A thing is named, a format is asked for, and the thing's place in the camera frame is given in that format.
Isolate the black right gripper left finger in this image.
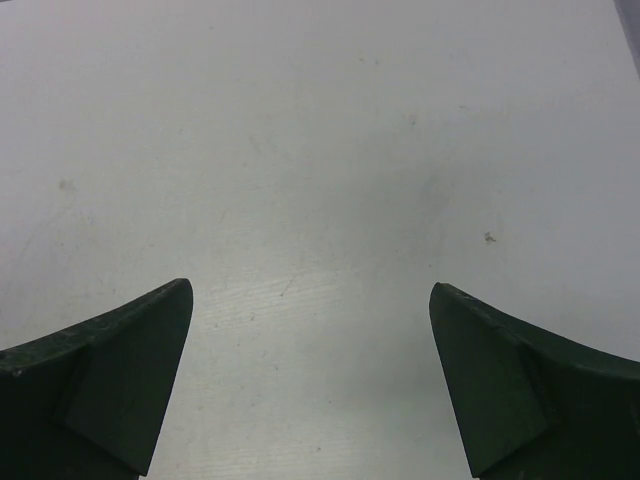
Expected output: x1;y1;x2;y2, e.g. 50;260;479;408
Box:
1;278;193;479

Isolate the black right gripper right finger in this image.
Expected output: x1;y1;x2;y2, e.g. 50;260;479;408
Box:
430;283;639;479

